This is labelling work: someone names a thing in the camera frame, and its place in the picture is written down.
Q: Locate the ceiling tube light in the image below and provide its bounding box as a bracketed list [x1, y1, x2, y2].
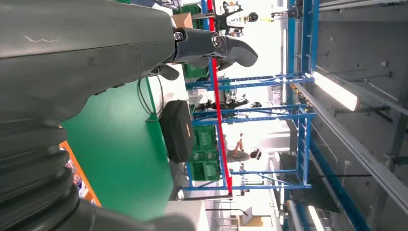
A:
[307, 205, 325, 231]
[312, 71, 358, 112]

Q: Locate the white humanoid robot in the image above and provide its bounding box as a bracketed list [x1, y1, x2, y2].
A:
[217, 1, 259, 36]

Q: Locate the black zip case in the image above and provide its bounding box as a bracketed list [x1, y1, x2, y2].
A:
[159, 100, 194, 164]

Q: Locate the black cable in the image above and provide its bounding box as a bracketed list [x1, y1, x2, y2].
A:
[137, 76, 165, 124]

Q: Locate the cardboard box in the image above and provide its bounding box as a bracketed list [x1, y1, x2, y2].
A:
[172, 13, 194, 29]

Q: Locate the blue steel shelf rack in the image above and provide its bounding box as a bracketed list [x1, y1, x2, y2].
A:
[181, 105, 316, 192]
[185, 0, 319, 91]

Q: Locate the person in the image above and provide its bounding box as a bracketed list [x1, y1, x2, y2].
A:
[225, 133, 263, 163]

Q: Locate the clear white jug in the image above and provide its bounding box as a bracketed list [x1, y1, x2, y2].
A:
[188, 89, 209, 106]

